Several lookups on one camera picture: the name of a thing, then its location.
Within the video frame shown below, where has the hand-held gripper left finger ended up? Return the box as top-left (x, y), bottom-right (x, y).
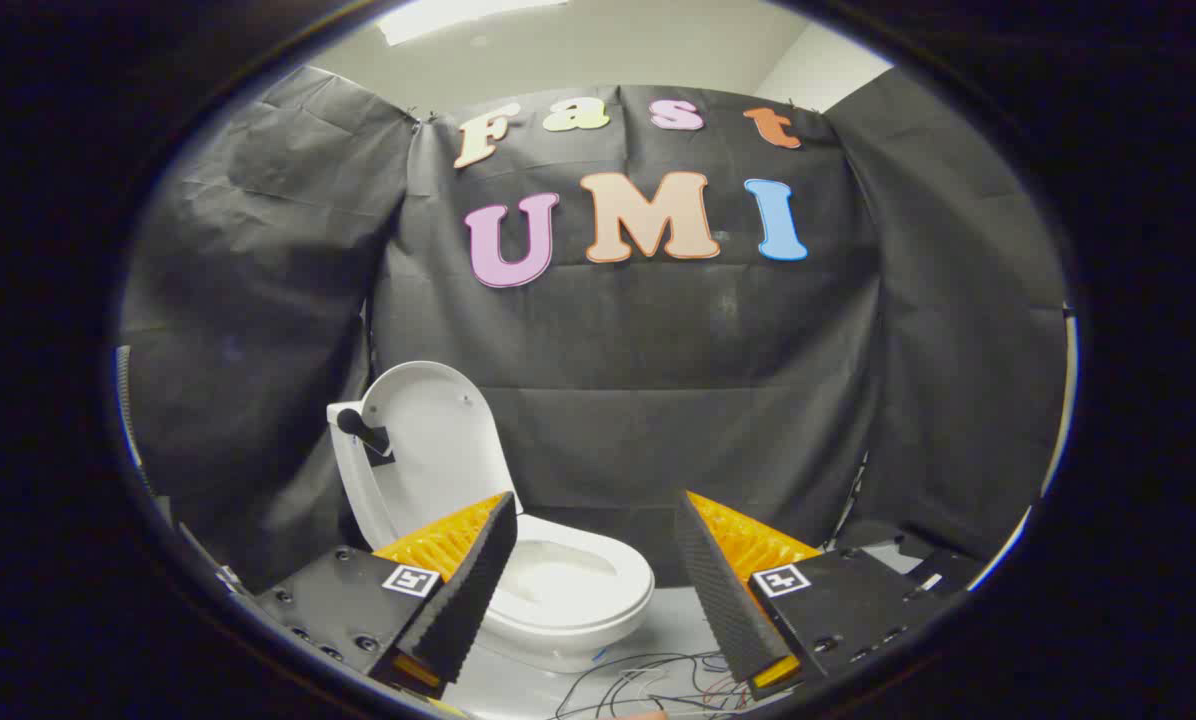
top-left (253, 490), bottom-right (519, 701)

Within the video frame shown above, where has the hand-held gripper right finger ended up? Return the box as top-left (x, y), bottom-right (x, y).
top-left (673, 490), bottom-right (959, 701)

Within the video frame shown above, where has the white toilet bowl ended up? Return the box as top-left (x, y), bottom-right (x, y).
top-left (473, 513), bottom-right (656, 673)

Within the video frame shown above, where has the black box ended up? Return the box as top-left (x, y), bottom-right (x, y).
top-left (838, 520), bottom-right (989, 601)

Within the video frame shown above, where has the black backdrop cloth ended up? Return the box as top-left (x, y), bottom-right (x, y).
top-left (118, 65), bottom-right (1069, 591)

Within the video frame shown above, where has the tangle of thin cables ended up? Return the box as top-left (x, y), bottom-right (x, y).
top-left (556, 650), bottom-right (759, 720)

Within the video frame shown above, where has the black lid handle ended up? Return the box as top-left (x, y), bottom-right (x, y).
top-left (336, 408), bottom-right (396, 467)

